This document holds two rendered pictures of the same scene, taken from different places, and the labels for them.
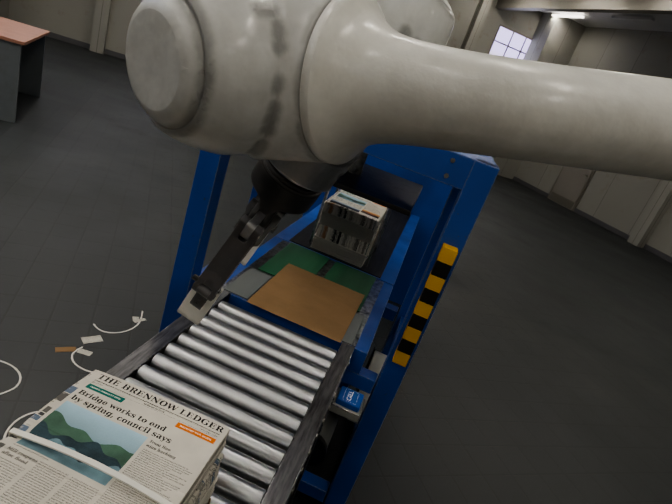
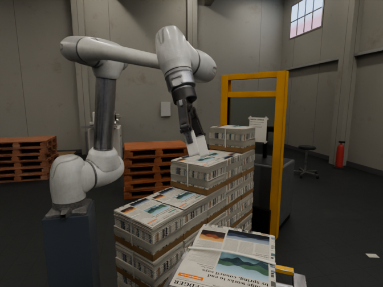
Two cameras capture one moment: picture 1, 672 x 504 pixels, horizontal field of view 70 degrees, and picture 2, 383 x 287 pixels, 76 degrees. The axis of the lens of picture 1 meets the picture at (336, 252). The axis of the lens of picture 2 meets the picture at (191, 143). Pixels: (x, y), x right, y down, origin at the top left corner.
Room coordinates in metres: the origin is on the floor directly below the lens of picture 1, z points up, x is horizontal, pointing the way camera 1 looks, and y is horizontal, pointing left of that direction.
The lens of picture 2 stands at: (1.28, 0.25, 1.53)
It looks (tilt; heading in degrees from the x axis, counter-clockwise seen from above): 10 degrees down; 191
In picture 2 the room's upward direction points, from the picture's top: straight up
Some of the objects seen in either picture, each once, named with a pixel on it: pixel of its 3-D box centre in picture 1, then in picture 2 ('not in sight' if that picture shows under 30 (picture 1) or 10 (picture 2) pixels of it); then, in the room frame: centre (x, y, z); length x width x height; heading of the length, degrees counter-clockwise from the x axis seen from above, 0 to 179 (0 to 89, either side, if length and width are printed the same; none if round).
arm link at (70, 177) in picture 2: not in sight; (69, 176); (0.24, -0.57, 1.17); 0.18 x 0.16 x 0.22; 157
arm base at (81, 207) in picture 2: not in sight; (69, 205); (0.27, -0.57, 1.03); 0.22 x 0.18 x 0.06; 25
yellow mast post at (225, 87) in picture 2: not in sight; (224, 151); (-1.76, 0.06, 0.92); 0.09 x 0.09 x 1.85; 64
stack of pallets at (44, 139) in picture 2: not in sight; (24, 157); (-2.94, -4.14, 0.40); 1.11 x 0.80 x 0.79; 115
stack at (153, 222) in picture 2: not in sight; (188, 238); (-0.57, -0.14, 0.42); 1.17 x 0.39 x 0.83; 154
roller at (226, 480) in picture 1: (172, 457); not in sight; (0.82, 0.19, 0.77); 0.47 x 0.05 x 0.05; 82
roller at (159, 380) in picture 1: (213, 407); not in sight; (1.01, 0.16, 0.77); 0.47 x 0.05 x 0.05; 82
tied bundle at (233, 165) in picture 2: not in sight; (216, 165); (-0.95, 0.04, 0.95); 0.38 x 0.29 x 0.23; 64
